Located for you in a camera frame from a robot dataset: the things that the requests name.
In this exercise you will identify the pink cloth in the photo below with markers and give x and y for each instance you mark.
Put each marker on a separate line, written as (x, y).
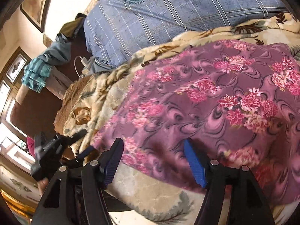
(31, 145)

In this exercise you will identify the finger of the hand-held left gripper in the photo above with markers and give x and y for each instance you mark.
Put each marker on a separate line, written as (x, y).
(76, 136)
(85, 152)

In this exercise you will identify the blue plaid pillow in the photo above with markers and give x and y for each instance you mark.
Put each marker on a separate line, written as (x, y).
(175, 16)

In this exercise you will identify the grey-blue cloth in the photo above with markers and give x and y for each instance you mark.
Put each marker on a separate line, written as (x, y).
(56, 51)

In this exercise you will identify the wooden framed window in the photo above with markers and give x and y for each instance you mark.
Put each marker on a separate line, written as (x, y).
(11, 79)

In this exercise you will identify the teal striped cloth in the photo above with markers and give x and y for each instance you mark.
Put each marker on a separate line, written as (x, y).
(36, 73)

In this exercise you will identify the beige leaf-print blanket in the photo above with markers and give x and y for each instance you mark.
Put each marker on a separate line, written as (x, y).
(105, 93)

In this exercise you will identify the framed wall picture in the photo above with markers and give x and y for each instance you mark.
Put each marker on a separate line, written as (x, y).
(37, 4)

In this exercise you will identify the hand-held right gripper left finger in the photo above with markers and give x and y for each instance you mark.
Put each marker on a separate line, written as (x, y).
(112, 163)

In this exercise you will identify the person's left hand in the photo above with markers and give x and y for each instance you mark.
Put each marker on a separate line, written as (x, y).
(43, 186)

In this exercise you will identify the olive green cloth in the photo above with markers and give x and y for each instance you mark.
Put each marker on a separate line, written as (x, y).
(70, 27)

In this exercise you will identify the purple floral shirt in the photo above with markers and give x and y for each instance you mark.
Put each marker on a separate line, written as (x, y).
(211, 112)

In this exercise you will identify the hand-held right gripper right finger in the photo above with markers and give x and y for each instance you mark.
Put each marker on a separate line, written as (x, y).
(194, 166)

